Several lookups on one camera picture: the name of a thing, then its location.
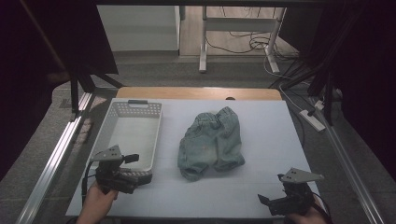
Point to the black stand legs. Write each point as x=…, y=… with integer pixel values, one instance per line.
x=328, y=99
x=74, y=93

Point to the light blue denim shorts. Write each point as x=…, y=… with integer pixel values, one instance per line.
x=211, y=143

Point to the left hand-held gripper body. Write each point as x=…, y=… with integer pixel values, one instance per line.
x=109, y=154

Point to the dark curtain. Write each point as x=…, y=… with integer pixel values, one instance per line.
x=37, y=46
x=367, y=62

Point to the white power strip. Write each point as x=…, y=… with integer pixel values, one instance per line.
x=312, y=120

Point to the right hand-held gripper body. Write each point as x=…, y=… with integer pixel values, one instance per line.
x=299, y=176

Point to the white table cover sheet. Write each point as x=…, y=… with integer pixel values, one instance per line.
x=267, y=140

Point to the white cabinet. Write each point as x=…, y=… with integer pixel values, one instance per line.
x=138, y=28

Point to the person's left hand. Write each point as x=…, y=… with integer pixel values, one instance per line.
x=95, y=205

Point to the person's right hand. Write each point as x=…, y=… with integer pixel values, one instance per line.
x=306, y=217

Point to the white metal desk frame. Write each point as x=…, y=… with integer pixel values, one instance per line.
x=239, y=24

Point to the black table grommet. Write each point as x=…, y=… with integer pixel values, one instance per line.
x=230, y=98

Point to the aluminium frame rail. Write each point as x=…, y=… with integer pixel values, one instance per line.
x=348, y=165
x=53, y=168

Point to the white perforated plastic basket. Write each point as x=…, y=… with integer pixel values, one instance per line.
x=134, y=137

